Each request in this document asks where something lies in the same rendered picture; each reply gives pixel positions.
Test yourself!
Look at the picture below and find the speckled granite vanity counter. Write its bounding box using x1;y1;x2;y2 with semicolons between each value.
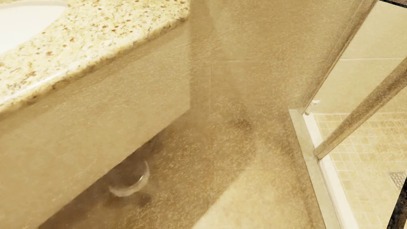
0;0;190;112

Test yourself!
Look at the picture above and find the beige vanity front panel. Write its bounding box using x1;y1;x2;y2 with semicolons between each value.
0;20;191;229

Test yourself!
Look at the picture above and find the white shower threshold curb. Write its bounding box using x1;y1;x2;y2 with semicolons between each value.
289;109;360;229

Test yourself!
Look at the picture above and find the glass shower door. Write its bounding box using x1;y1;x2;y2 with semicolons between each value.
302;0;407;160

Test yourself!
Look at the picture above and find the white oval sink basin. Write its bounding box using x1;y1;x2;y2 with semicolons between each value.
0;0;68;54

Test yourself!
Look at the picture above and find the square metal floor drain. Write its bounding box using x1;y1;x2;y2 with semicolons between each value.
389;172;407;191

